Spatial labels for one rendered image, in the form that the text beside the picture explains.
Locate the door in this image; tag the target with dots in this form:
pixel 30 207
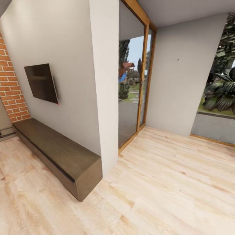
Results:
pixel 137 37

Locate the fixed window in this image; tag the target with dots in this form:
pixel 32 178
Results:
pixel 215 117

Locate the cabinet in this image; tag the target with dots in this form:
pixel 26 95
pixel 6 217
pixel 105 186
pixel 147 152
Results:
pixel 79 169

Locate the wood fireplace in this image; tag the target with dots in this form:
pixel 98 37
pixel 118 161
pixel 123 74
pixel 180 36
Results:
pixel 7 131

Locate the wall mounted tv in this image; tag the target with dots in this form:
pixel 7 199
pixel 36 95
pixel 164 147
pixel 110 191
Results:
pixel 41 82

